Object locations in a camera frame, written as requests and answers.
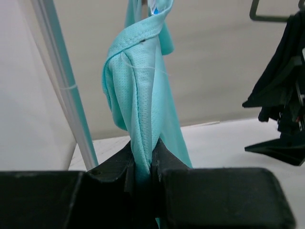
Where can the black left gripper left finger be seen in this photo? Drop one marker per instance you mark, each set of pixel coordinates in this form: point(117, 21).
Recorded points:
point(98, 199)

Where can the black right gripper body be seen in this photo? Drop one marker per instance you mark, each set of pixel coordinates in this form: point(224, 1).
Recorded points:
point(292, 77)

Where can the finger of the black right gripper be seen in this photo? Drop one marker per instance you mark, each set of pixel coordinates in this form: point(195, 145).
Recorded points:
point(288, 148)

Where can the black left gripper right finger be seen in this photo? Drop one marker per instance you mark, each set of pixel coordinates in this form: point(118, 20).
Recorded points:
point(216, 198)

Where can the teal t shirt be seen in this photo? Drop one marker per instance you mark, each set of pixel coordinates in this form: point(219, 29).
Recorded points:
point(137, 88)

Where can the taupe hanger with black garment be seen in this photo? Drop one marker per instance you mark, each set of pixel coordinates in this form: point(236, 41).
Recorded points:
point(277, 11)

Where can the black hanging garment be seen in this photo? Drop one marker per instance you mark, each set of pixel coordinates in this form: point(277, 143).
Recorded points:
point(267, 92)

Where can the white metal clothes rack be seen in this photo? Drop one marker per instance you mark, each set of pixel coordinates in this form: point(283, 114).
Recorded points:
point(51, 30)

